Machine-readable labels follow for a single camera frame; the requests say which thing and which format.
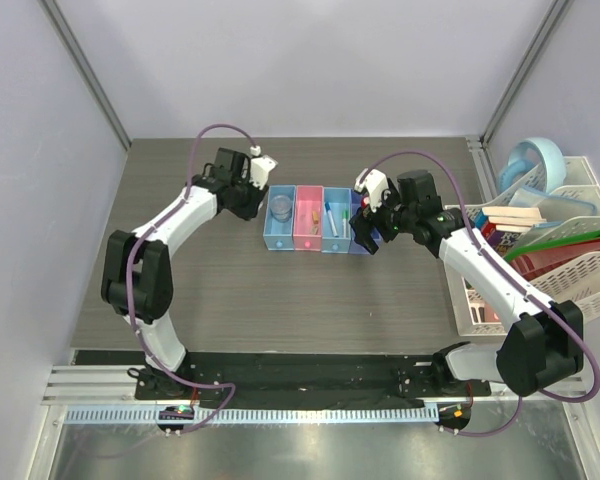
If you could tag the right control board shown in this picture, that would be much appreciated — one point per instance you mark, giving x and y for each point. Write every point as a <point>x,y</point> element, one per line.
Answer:
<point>453,418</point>

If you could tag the light blue bin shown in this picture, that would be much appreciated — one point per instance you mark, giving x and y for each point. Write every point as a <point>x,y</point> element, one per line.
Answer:
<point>279,236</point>
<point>340,200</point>

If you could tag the green white marker pen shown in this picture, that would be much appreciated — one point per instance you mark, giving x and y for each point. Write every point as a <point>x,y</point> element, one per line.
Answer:
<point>345,224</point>

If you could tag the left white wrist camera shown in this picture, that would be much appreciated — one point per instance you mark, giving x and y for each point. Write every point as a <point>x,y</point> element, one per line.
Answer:
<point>261,166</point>

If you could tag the light blue tape roll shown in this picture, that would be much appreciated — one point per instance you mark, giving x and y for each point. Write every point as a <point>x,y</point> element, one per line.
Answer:
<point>538,153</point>

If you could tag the purple plastic bin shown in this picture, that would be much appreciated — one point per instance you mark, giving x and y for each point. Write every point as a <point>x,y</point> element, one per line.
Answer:
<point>356,204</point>

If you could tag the control board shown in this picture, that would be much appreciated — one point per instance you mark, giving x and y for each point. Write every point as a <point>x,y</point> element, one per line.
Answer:
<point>453,418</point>
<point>175,418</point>

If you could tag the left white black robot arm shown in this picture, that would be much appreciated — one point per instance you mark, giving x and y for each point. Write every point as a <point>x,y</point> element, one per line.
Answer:
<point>137,277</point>

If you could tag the blue white marker pen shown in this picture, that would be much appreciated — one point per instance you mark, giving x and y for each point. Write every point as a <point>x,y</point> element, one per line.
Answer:
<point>331,220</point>

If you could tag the stack of books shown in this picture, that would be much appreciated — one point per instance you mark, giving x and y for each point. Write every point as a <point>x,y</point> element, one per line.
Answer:
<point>502,227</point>

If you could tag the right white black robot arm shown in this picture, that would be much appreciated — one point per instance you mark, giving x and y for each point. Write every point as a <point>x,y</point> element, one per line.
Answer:
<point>543,337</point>

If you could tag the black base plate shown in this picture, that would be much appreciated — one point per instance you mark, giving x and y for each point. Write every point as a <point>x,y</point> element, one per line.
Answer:
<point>285,381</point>

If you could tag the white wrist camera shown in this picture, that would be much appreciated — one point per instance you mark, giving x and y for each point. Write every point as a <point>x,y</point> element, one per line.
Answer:
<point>261,166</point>
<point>372,184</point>

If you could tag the white slotted cable duct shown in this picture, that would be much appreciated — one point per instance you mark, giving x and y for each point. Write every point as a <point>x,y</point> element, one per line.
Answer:
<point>148,413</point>

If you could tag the red green folders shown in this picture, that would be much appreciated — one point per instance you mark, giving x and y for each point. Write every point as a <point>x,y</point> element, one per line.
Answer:
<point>534,260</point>

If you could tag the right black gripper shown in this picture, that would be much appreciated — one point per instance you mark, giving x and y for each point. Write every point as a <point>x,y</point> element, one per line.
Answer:
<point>361,224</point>

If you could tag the pink plastic bin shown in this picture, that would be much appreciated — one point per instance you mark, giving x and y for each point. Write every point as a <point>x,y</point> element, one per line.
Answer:
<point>308,198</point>

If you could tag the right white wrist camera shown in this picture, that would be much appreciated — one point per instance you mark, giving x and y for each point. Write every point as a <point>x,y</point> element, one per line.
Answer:
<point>372,184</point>

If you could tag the left control board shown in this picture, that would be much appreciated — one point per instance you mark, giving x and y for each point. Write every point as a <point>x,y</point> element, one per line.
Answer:
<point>175,418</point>

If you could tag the left light blue bin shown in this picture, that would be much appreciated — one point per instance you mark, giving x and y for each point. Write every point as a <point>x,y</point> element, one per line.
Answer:
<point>279,236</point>

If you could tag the clear jar of paper clips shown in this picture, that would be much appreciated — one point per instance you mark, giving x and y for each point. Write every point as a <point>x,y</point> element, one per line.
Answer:
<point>281,208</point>

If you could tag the white plastic file rack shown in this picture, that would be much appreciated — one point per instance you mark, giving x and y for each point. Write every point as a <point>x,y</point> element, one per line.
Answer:
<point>578,280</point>

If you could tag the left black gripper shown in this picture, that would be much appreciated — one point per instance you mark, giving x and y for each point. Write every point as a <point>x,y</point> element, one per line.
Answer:
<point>249,211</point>

